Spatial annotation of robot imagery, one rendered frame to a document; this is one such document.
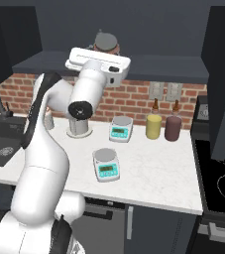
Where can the grey cylinder on round base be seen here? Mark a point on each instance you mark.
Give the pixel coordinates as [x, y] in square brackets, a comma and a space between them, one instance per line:
[79, 127]

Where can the dark base cupboard door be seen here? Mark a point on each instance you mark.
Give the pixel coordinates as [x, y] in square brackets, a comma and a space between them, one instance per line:
[160, 231]

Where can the yellow honey bottle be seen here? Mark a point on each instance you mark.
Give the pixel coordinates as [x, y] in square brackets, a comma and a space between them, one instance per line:
[153, 127]

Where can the black sink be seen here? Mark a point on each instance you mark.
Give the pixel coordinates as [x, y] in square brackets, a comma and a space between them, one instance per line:
[0, 142]

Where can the dark wall cabinet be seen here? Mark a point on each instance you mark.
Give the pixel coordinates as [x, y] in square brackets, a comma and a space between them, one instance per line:
[150, 33]

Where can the black tap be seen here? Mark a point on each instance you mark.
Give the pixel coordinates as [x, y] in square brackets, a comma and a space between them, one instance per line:
[1, 104]

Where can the dark oven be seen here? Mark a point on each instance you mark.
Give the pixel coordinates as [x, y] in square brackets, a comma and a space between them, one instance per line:
[213, 243]

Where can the small grey shaker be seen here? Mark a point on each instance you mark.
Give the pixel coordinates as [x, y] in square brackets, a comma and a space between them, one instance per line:
[49, 121]

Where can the brown jar with grey lid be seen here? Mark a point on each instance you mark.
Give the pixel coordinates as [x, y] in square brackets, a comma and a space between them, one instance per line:
[106, 41]

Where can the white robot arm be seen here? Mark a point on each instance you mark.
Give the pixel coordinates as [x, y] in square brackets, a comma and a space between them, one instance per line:
[41, 178]

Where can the dark red sauce bottle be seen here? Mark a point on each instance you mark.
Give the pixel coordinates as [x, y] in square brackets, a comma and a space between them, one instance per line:
[173, 129]

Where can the black hob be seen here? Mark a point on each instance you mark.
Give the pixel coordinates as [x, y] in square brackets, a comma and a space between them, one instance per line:
[216, 185]

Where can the grey dishwasher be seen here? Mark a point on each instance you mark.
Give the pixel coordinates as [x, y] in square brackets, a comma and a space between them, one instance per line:
[97, 234]

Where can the dark appliance with grey panel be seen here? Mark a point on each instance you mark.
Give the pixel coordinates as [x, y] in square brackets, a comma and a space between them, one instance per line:
[203, 110]

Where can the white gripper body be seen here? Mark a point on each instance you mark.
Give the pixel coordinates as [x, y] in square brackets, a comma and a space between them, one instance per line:
[94, 55]

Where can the white digital scale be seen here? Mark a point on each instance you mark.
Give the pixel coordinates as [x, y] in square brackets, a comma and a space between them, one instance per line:
[106, 165]
[121, 129]

